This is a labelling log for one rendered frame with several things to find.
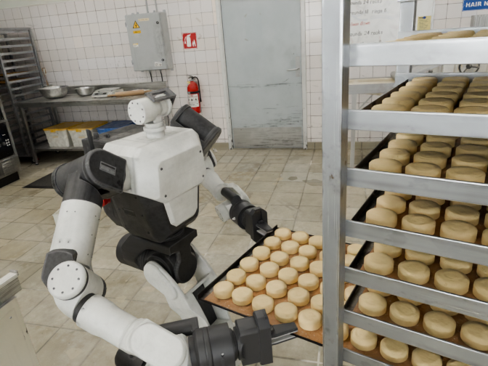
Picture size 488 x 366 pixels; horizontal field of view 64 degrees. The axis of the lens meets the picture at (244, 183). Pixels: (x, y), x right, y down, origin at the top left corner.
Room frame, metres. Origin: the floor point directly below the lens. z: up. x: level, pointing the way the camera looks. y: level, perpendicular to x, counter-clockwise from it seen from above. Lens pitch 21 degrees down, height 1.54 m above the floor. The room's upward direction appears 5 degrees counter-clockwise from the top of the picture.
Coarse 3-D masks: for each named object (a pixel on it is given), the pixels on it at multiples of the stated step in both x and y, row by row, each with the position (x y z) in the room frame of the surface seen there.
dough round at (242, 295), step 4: (236, 288) 0.77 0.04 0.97; (240, 288) 0.77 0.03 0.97; (244, 288) 0.77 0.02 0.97; (248, 288) 0.77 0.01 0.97; (232, 292) 0.76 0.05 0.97; (236, 292) 0.76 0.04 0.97; (240, 292) 0.76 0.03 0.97; (244, 292) 0.76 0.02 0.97; (248, 292) 0.76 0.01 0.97; (252, 292) 0.76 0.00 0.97; (232, 296) 0.75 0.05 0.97; (236, 296) 0.74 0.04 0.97; (240, 296) 0.74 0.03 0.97; (244, 296) 0.74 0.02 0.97; (248, 296) 0.74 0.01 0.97; (252, 296) 0.75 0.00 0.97; (232, 300) 0.75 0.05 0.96; (236, 300) 0.74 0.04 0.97; (240, 300) 0.73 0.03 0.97; (244, 300) 0.73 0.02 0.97; (248, 300) 0.74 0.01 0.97; (236, 304) 0.74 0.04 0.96; (240, 304) 0.73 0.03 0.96; (244, 304) 0.73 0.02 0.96
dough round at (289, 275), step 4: (284, 268) 0.84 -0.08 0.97; (288, 268) 0.84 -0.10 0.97; (292, 268) 0.84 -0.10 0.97; (280, 272) 0.83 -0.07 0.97; (284, 272) 0.82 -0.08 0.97; (288, 272) 0.82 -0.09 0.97; (292, 272) 0.82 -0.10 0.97; (296, 272) 0.82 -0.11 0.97; (280, 276) 0.81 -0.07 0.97; (284, 276) 0.81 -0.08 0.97; (288, 276) 0.81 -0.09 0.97; (292, 276) 0.81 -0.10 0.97; (296, 276) 0.81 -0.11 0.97; (284, 280) 0.80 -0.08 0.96; (288, 280) 0.80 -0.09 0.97; (292, 280) 0.80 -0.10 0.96; (296, 280) 0.81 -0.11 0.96; (288, 284) 0.80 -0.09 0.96
